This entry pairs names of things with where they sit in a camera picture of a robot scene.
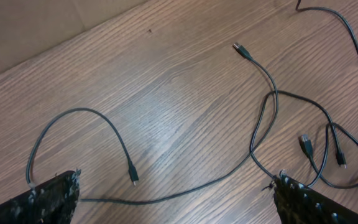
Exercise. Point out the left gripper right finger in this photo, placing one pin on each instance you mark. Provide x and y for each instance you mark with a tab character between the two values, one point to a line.
298	204

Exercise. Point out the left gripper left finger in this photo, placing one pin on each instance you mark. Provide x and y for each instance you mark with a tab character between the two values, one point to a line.
53	201

